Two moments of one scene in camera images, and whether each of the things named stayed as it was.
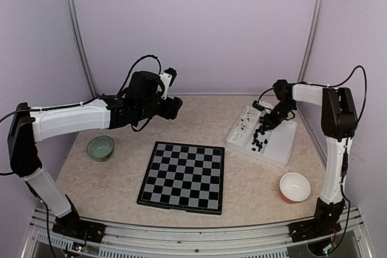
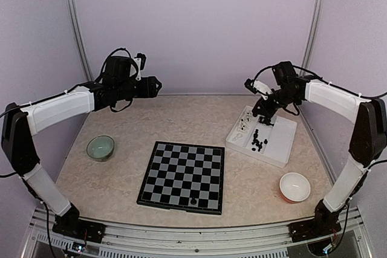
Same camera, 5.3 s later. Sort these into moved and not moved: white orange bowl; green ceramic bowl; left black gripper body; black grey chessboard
Moved: left black gripper body
Not moved: black grey chessboard; green ceramic bowl; white orange bowl
